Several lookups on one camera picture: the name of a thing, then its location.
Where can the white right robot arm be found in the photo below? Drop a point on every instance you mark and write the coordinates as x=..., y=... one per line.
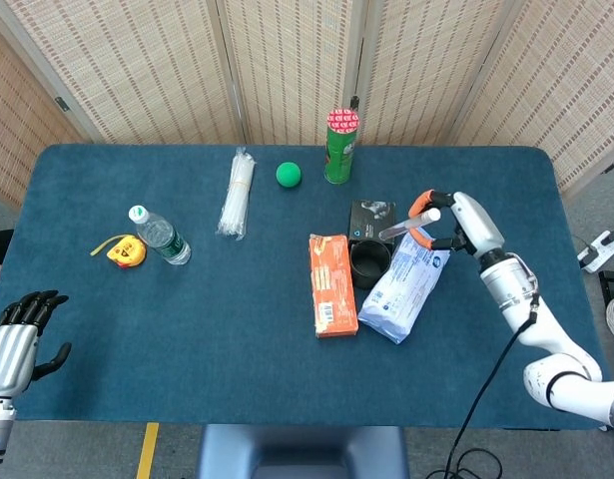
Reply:
x=546, y=324

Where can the white cylindrical tube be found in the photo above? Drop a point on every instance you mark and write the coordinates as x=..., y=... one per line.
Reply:
x=411, y=224

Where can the woven folding screen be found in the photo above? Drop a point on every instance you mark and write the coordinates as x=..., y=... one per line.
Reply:
x=306, y=70

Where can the blue table cloth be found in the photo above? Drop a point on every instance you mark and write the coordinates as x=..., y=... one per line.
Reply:
x=266, y=339

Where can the green ball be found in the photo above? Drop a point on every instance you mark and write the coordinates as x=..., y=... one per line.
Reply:
x=288, y=175

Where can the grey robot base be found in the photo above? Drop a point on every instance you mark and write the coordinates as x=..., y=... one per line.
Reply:
x=304, y=451

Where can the black cardboard box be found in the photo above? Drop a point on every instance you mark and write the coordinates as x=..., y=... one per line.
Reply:
x=372, y=219

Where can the bundle of clear straws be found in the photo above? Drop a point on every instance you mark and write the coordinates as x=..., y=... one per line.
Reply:
x=236, y=197

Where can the clear plastic water bottle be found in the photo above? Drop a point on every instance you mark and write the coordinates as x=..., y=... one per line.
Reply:
x=162, y=237

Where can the green chips can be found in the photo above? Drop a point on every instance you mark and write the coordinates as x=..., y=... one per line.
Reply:
x=340, y=149

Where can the orange cardboard box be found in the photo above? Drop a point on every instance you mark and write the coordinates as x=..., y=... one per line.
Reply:
x=331, y=284

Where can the white power strip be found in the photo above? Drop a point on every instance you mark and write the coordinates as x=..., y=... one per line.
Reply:
x=598, y=249

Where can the white and blue tissue pack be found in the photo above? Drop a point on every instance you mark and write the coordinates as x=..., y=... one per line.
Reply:
x=406, y=289

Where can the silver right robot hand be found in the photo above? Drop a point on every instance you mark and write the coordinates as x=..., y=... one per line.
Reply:
x=468, y=219

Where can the silver and black left robot hand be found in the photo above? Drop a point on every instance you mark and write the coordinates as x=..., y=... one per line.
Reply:
x=17, y=344

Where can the black cylindrical pen holder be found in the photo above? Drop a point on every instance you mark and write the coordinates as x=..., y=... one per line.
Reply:
x=369, y=264

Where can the yellow tape measure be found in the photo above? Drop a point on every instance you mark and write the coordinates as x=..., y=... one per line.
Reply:
x=127, y=252

